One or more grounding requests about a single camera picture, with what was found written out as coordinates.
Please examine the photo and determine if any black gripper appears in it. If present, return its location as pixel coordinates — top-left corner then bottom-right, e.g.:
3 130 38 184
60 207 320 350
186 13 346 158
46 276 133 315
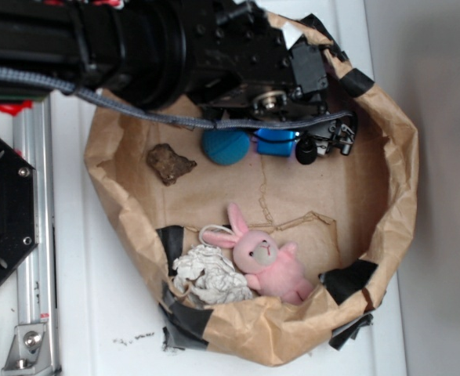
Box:
182 1 358 165

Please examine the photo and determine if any blue wooden block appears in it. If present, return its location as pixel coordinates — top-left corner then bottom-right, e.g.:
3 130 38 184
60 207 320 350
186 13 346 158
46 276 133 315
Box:
254 128 296 157

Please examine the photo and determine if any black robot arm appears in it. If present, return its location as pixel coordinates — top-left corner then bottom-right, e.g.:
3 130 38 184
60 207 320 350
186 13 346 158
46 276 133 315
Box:
0 1 358 165

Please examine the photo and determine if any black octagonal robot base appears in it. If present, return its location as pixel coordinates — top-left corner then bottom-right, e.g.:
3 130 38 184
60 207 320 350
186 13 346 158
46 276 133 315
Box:
0 138 37 287

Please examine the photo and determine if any blue dimpled ball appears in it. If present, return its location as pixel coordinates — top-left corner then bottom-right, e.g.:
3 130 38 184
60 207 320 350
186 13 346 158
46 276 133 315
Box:
201 129 250 165

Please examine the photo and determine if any brown rock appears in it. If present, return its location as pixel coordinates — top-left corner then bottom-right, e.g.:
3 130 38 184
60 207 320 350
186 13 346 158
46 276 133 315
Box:
147 143 197 186

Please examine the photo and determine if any brown paper bag tray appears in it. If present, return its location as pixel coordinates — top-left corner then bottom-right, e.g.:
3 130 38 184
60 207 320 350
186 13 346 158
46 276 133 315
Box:
85 56 419 366

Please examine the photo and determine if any pink plush bunny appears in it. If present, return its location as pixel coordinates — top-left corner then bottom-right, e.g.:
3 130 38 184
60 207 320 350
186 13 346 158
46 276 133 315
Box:
199 203 313 305

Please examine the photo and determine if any crumpled white paper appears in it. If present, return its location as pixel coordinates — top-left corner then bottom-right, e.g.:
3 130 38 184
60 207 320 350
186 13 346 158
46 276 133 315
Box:
172 244 253 306

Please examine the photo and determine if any aluminium extrusion rail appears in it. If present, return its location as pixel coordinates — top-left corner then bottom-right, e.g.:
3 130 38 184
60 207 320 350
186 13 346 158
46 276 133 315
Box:
0 97 63 376

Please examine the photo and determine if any grey braided cable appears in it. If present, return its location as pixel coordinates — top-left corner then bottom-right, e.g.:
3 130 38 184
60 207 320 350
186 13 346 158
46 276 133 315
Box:
0 64 354 132

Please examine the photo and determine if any metal corner bracket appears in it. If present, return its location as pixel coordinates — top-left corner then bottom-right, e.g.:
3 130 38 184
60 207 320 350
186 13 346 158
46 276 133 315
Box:
1 323 53 375

